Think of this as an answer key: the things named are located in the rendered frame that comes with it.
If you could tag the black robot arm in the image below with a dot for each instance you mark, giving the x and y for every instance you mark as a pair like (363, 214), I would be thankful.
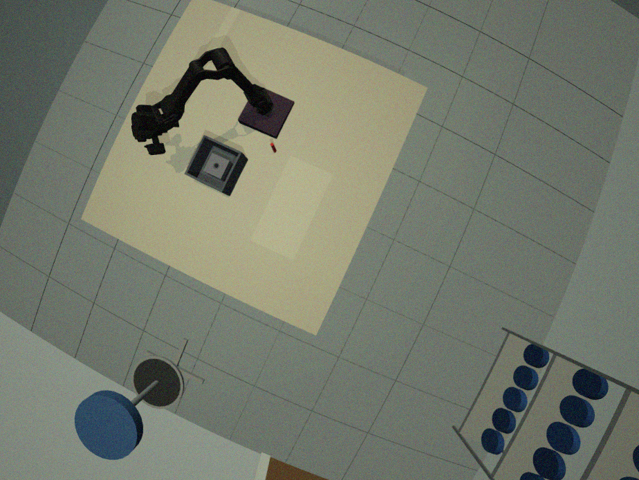
(173, 105)

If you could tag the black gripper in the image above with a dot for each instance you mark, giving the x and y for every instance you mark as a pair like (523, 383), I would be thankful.
(157, 147)

